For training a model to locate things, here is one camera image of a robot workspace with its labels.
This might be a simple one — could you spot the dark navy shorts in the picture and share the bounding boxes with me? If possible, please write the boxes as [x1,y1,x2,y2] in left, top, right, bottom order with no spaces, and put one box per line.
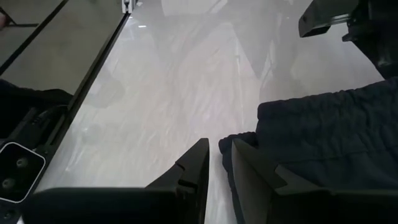
[218,76,398,224]

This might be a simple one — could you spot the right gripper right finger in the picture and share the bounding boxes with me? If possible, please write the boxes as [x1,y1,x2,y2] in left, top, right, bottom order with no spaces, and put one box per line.
[231,138,333,224]

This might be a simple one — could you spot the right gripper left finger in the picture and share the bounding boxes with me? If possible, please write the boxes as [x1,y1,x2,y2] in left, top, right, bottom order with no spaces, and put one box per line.
[144,138,211,224]

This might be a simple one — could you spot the black frame-mounted camera box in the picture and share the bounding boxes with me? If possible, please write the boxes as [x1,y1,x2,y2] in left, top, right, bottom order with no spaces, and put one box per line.
[0,141,47,205]

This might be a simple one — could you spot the black aluminium table frame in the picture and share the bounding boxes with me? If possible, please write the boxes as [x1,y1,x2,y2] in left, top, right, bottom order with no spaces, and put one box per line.
[0,0,139,224]

